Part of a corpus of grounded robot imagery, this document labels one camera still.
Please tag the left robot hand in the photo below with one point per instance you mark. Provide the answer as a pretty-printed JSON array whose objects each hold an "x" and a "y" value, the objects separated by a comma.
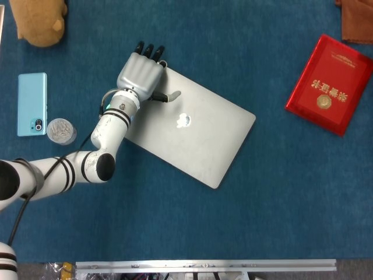
[{"x": 140, "y": 73}]

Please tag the silver laptop with apple logo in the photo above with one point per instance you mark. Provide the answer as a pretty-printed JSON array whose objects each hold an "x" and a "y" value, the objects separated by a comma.
[{"x": 198, "y": 146}]

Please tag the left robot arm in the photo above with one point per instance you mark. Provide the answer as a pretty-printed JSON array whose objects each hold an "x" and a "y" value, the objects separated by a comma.
[{"x": 110, "y": 131}]

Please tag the clear round plastic jar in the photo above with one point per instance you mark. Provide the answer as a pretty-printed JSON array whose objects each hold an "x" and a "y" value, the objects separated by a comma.
[{"x": 62, "y": 132}]

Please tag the light blue smartphone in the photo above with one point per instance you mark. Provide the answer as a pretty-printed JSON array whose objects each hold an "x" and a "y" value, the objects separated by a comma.
[{"x": 32, "y": 99}]

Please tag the brown plush toy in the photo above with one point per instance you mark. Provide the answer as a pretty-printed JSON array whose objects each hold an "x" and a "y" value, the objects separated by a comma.
[{"x": 38, "y": 23}]

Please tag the red certificate folder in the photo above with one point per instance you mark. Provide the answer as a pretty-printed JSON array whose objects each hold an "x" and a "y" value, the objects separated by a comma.
[{"x": 329, "y": 87}]

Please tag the clear bag with yellow content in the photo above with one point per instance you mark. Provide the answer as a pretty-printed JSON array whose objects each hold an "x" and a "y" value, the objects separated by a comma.
[{"x": 58, "y": 271}]

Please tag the brown cloth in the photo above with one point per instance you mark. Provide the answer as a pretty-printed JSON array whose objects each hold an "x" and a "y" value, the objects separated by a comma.
[{"x": 358, "y": 23}]

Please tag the white board with metal frame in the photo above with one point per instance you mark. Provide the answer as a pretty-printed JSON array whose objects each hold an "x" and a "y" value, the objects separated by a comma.
[{"x": 1, "y": 26}]

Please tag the aluminium rail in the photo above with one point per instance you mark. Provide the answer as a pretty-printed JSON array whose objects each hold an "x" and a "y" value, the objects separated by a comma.
[{"x": 204, "y": 265}]

